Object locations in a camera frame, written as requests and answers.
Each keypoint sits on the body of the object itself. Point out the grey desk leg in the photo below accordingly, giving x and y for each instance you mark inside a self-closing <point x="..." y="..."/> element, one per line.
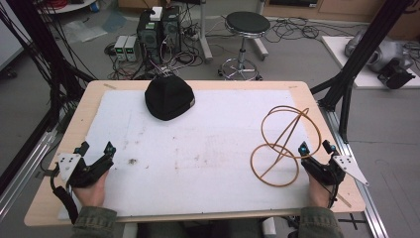
<point x="261" y="43"/>
<point x="205" y="33"/>

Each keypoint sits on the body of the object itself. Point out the grey robot shell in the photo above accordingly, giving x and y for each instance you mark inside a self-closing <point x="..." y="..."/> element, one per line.
<point x="383" y="51"/>

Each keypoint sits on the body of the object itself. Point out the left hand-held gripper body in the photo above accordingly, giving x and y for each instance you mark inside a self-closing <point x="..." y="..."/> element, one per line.
<point x="82" y="172"/>

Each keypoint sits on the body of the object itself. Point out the clear plastic sheet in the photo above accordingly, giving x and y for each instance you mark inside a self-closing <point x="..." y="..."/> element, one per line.
<point x="92" y="28"/>

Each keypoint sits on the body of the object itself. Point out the white foam mat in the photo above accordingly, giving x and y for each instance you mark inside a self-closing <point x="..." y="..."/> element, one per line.
<point x="198" y="158"/>

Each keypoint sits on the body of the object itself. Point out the white box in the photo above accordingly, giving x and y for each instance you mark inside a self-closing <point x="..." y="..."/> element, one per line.
<point x="156" y="13"/>

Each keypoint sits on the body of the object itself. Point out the person's right hand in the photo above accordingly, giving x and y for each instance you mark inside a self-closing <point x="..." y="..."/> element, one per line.
<point x="318" y="195"/>

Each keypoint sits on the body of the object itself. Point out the black device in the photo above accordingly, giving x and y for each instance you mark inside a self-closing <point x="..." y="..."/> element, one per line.
<point x="396" y="77"/>

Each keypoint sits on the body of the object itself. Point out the grey power supply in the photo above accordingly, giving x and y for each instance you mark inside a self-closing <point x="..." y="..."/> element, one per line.
<point x="120" y="48"/>
<point x="131" y="49"/>

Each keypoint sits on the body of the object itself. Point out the person's left hand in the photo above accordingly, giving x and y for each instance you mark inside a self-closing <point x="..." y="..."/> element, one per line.
<point x="91" y="193"/>

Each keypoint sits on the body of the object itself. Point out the black round stool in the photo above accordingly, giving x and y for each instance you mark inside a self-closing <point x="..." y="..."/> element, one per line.
<point x="247" y="24"/>

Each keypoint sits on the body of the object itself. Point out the black hat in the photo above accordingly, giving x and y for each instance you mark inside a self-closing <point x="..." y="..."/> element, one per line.
<point x="169" y="97"/>

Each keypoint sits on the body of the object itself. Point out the white platform board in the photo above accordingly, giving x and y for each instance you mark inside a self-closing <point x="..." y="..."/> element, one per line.
<point x="336" y="53"/>

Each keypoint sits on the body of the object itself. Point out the white round table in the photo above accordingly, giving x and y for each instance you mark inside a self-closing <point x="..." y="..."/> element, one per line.
<point x="69" y="6"/>

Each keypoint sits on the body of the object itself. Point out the aluminium rail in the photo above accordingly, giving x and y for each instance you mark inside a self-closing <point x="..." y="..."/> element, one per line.
<point x="26" y="168"/>
<point x="369" y="205"/>

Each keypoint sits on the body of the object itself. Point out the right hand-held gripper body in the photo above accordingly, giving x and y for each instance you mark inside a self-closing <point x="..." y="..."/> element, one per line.
<point x="325" y="172"/>

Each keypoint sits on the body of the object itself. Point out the black computer tower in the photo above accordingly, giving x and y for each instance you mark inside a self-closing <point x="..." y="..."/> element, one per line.
<point x="171" y="29"/>
<point x="149" y="38"/>

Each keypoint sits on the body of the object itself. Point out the black metal frame stand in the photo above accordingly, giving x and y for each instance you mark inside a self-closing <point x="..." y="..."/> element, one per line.
<point x="356" y="56"/>
<point x="36" y="43"/>

